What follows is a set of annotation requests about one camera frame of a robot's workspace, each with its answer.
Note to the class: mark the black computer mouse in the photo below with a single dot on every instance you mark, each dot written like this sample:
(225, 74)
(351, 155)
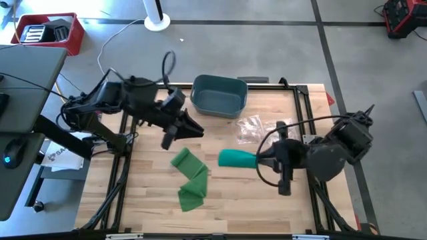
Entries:
(14, 154)

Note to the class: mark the silver slotted toaster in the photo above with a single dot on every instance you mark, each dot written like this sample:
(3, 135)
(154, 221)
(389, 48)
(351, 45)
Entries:
(32, 34)

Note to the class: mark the white pole stand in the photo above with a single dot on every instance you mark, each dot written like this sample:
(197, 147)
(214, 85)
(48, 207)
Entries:
(156, 20)

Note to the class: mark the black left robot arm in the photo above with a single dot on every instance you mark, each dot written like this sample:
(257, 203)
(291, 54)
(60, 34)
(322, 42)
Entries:
(140, 100)

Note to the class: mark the grey flat plate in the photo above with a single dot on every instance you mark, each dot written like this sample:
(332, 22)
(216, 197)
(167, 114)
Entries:
(253, 80)

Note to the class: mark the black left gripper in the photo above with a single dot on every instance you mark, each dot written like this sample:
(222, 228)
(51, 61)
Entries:
(170, 123)

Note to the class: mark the black support beam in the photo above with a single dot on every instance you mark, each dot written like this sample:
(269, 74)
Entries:
(60, 136)

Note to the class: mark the black caster wheel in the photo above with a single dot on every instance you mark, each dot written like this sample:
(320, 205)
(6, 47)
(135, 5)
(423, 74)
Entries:
(39, 206)

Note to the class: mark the red plastic crate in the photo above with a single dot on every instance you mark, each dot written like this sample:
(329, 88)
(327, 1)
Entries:
(75, 40)

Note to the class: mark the white paper sheet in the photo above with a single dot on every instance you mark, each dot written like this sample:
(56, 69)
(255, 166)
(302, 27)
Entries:
(63, 160)

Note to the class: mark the dark grey desk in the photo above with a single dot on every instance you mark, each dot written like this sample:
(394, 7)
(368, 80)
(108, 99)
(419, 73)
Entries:
(13, 200)

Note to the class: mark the red table clamp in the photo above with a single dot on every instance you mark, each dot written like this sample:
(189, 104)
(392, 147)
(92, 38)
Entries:
(330, 99)

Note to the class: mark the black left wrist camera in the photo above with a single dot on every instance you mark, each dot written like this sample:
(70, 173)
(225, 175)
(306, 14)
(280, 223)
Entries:
(173, 99)

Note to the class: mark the red and black equipment case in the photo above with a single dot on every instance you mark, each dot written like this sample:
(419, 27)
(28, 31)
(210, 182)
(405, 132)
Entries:
(405, 16)

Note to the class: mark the teal elastic bandage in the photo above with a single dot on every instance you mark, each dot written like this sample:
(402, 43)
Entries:
(237, 159)

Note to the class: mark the black appliance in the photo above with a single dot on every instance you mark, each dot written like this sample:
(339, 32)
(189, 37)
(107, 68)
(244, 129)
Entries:
(58, 31)

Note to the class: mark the dark desk foot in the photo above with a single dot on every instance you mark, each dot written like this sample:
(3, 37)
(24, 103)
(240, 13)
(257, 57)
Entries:
(63, 174)

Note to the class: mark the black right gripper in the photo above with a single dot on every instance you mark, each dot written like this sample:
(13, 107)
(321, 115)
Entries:
(290, 155)

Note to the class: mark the grey metal bar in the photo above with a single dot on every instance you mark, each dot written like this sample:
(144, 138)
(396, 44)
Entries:
(421, 105)

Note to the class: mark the green elastic bandage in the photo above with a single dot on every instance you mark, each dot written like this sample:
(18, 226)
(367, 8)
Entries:
(191, 180)

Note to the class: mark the black metal table frame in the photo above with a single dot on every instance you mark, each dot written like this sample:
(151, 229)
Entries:
(217, 233)

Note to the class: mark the silver bracket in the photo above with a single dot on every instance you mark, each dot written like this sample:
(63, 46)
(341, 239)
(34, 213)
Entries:
(124, 237)
(310, 237)

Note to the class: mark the blue-grey plastic bin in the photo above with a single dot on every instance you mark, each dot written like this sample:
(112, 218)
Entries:
(218, 100)

